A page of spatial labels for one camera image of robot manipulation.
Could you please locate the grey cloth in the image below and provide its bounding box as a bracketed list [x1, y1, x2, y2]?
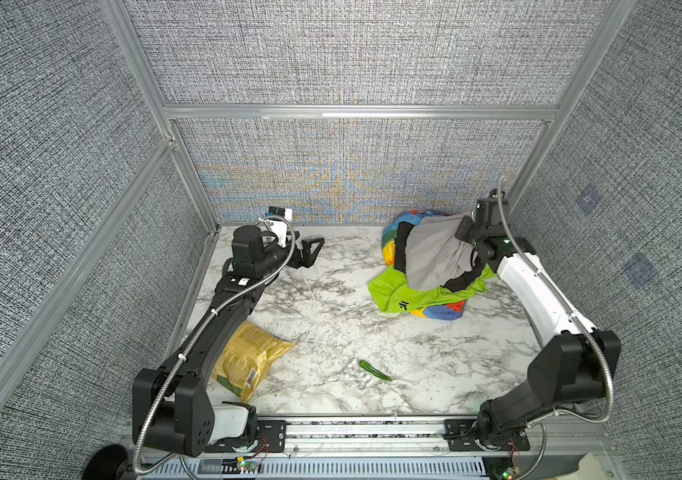
[404, 214, 478, 293]

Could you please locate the neon green cloth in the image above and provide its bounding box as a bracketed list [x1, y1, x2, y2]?
[368, 266, 495, 313]

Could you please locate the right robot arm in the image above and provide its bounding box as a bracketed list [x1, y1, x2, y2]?
[456, 190, 622, 450]

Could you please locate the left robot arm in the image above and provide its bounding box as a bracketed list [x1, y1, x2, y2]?
[132, 217, 325, 457]

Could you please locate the rainbow striped cloth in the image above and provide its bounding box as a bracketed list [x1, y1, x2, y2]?
[381, 210, 466, 321]

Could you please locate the green chili pepper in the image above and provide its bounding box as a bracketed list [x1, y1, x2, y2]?
[358, 360, 392, 382]

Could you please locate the yellow snack bag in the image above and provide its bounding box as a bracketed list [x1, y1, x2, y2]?
[211, 321, 296, 403]

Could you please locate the black round object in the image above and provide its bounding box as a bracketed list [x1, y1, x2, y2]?
[81, 444, 136, 480]

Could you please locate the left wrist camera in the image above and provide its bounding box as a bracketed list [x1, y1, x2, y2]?
[267, 206, 293, 222]

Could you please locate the left arm metal conduit cable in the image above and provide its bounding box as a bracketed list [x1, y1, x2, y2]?
[132, 214, 298, 475]

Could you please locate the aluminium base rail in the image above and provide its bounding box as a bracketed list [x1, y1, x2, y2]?
[150, 415, 630, 479]

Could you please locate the aluminium enclosure frame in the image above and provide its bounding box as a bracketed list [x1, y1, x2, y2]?
[0, 1, 632, 412]

